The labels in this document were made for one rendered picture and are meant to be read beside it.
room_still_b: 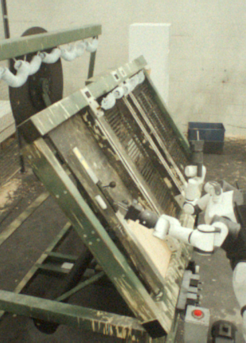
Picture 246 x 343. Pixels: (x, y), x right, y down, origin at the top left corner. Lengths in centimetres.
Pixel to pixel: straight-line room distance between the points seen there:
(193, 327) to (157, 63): 455
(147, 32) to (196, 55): 165
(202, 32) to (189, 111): 143
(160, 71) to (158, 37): 49
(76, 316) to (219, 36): 595
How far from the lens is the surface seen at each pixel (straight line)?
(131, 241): 223
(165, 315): 226
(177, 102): 763
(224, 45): 746
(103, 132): 240
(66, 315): 240
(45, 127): 188
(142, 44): 608
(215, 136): 674
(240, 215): 224
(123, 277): 207
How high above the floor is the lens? 243
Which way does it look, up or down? 24 degrees down
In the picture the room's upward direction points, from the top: straight up
